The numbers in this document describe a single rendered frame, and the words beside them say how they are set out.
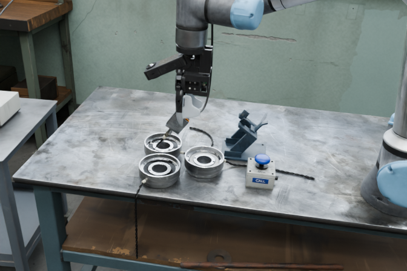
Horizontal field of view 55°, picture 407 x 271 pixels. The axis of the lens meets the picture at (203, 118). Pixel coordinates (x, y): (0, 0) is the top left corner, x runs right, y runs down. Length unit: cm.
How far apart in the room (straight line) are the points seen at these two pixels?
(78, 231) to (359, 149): 88
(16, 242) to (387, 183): 126
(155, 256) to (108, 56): 185
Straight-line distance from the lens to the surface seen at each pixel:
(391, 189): 88
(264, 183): 102
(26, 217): 189
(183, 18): 90
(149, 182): 99
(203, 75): 94
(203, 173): 102
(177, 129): 103
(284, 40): 258
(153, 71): 97
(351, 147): 130
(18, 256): 168
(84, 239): 125
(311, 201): 103
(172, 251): 119
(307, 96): 272
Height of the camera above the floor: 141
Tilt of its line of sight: 28 degrees down
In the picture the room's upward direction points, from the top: 4 degrees clockwise
